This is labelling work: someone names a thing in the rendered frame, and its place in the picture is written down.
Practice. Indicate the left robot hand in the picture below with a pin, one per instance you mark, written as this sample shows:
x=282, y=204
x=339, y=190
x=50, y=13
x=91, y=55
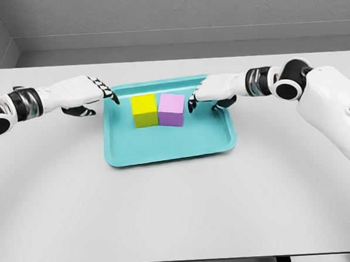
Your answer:
x=80, y=90

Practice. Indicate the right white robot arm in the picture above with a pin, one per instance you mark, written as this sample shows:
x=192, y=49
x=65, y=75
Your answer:
x=317, y=100

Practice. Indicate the yellow cube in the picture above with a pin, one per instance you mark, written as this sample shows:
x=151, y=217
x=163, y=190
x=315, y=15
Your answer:
x=144, y=110

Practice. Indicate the teal rectangular tray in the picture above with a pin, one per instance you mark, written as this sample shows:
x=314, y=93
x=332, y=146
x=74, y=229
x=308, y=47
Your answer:
x=169, y=143

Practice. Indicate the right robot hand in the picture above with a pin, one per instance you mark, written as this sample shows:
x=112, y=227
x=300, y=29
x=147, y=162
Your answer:
x=215, y=86

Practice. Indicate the pink cube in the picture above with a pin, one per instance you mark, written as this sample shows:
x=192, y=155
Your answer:
x=171, y=110

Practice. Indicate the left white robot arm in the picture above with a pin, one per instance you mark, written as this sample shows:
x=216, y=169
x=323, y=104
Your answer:
x=23, y=100

